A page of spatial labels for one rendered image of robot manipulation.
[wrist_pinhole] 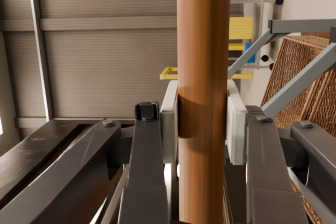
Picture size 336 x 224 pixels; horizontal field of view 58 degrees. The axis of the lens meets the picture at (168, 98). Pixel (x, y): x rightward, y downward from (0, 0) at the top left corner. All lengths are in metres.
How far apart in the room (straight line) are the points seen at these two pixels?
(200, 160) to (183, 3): 0.09
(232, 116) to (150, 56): 7.86
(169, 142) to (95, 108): 8.52
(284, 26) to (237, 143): 0.92
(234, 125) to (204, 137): 0.03
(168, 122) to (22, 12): 8.92
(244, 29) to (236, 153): 6.16
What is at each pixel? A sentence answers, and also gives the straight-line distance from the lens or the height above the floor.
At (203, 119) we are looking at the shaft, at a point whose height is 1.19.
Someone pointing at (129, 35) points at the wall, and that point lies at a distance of 8.05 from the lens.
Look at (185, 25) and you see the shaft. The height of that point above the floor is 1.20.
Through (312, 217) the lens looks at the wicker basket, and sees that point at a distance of 1.05.
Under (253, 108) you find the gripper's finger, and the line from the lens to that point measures 0.18.
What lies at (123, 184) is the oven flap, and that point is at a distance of 0.94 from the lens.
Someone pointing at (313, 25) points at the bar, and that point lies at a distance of 1.09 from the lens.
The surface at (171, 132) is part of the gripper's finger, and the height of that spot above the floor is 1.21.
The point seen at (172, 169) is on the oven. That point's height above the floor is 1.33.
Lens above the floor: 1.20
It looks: 5 degrees up
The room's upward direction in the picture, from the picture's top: 90 degrees counter-clockwise
